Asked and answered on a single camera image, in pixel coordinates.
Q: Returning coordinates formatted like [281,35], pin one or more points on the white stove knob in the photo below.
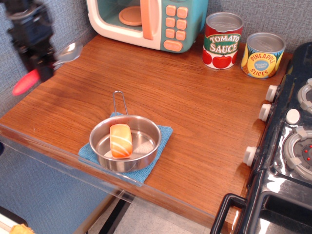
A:
[271,92]
[249,155]
[264,112]

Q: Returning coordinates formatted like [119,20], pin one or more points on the tomato sauce can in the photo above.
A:
[221,40]

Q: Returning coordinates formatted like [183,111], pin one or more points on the blue cloth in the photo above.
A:
[138,177]

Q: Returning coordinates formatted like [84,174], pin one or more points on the clear acrylic table guard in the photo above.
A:
[116,184]

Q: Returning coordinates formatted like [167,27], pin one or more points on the small steel pan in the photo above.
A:
[146,137]

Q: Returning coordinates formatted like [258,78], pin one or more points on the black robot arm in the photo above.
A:
[26,10]

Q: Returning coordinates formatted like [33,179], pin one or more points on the toy microwave teal and peach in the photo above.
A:
[166,25]

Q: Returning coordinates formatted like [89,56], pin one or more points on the red handled metal spoon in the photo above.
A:
[69,52]

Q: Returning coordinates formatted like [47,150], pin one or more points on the pineapple slices can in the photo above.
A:
[262,55]

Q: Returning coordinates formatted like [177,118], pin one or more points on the black toy stove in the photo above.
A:
[279,187]

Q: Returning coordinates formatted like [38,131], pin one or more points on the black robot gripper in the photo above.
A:
[32,42]

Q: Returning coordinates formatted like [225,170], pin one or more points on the orange salmon sushi toy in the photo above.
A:
[121,144]

